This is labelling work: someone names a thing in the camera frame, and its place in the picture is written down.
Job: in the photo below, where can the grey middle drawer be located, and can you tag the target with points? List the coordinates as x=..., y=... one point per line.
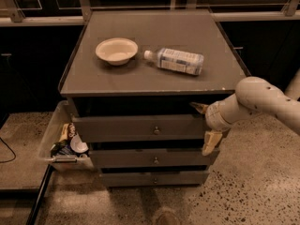
x=137, y=158

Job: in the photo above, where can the grey drawer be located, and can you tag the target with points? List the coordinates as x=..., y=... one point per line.
x=137, y=158
x=99, y=129
x=137, y=179

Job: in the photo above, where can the grey top drawer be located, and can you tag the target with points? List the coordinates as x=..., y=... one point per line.
x=99, y=129

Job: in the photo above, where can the white paper bowl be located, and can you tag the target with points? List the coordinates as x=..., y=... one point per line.
x=116, y=51

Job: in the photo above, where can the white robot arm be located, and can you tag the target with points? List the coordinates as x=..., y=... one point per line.
x=252, y=97

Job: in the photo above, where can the clear plastic water bottle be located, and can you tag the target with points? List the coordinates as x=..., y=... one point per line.
x=178, y=61

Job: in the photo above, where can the grey bottom drawer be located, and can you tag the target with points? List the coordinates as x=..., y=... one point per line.
x=137, y=179

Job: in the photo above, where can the clear plastic storage bin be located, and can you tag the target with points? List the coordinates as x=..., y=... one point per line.
x=52, y=135

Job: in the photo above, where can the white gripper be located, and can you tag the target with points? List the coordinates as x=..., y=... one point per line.
x=213, y=116

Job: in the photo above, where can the grey drawer cabinet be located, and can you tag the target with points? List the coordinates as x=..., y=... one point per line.
x=94, y=88

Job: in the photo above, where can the snack bag in bin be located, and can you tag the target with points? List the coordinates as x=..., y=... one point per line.
x=62, y=147

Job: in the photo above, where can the metal railing frame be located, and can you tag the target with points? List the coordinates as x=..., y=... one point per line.
x=43, y=12

